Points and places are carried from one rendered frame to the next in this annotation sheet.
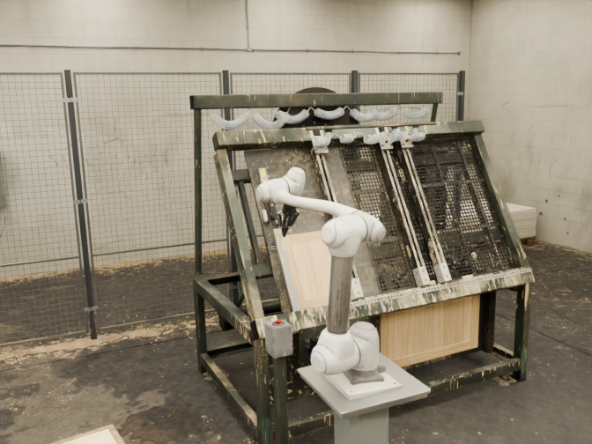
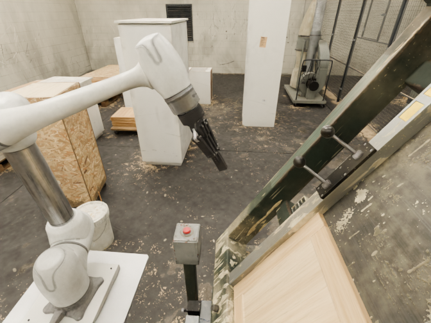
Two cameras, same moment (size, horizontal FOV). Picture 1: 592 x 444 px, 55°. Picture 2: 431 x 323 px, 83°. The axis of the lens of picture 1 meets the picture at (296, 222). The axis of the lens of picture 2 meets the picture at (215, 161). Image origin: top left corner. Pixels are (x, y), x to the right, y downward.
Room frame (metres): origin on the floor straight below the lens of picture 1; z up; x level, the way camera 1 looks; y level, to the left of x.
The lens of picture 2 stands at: (3.52, -0.54, 1.84)
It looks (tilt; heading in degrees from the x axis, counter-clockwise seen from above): 32 degrees down; 118
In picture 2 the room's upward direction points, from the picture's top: straight up
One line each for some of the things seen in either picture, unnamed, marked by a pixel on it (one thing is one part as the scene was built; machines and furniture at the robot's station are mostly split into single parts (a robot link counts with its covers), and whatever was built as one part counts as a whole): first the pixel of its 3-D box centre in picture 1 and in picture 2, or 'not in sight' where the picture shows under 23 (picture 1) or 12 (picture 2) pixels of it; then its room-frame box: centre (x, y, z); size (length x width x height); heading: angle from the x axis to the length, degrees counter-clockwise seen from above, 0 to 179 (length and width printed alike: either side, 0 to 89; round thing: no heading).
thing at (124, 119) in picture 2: not in sight; (130, 120); (0.22, 2.33, 0.15); 0.61 x 0.52 x 0.31; 113
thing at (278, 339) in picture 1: (278, 338); (188, 244); (3.00, 0.11, 0.84); 0.12 x 0.12 x 0.18; 26
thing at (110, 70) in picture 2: not in sight; (108, 82); (-2.06, 3.84, 0.23); 2.45 x 1.03 x 0.45; 113
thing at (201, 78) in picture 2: not in sight; (199, 85); (0.47, 4.28, 0.36); 0.58 x 0.45 x 0.72; 23
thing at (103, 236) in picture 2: not in sight; (93, 222); (1.83, 0.30, 0.24); 0.32 x 0.30 x 0.47; 113
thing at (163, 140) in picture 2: not in sight; (163, 94); (1.35, 2.00, 0.88); 0.90 x 0.60 x 1.75; 113
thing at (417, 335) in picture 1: (431, 323); not in sight; (3.96, -0.97, 0.53); 0.90 x 0.02 x 0.55; 116
